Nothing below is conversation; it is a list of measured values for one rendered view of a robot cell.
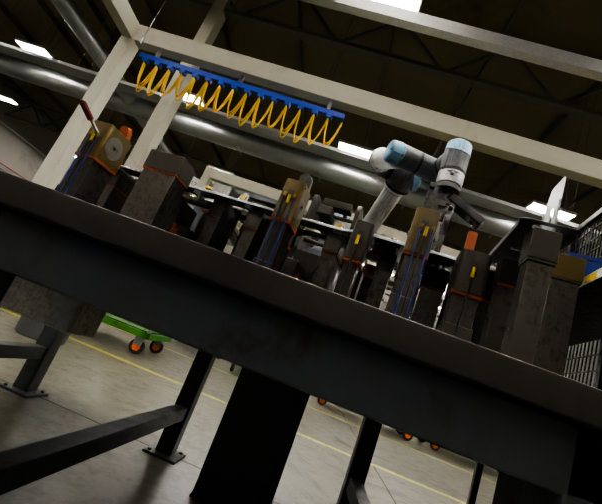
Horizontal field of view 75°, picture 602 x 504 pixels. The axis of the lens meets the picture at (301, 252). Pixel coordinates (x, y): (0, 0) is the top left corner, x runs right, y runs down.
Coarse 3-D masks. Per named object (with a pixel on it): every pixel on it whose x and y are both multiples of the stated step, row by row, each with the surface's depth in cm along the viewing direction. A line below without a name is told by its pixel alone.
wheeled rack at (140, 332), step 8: (64, 176) 496; (104, 320) 456; (112, 320) 456; (120, 320) 471; (120, 328) 455; (128, 328) 455; (136, 328) 461; (144, 328) 495; (136, 336) 460; (144, 336) 454; (152, 336) 464; (160, 336) 495; (136, 344) 458; (144, 344) 461; (152, 344) 536; (160, 344) 536; (136, 352) 457; (152, 352) 534
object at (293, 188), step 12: (288, 180) 105; (288, 192) 104; (300, 192) 104; (276, 204) 104; (288, 204) 103; (300, 204) 105; (276, 216) 102; (288, 216) 102; (300, 216) 108; (276, 228) 101; (288, 228) 104; (264, 240) 102; (276, 240) 100; (288, 240) 107; (264, 252) 101; (276, 252) 100; (264, 264) 99; (276, 264) 103
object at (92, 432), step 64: (0, 256) 53; (64, 256) 53; (128, 256) 53; (64, 320) 77; (128, 320) 50; (192, 320) 50; (256, 320) 50; (0, 384) 185; (192, 384) 186; (320, 384) 47; (384, 384) 47; (448, 384) 47; (64, 448) 93; (448, 448) 45; (512, 448) 45; (576, 448) 44
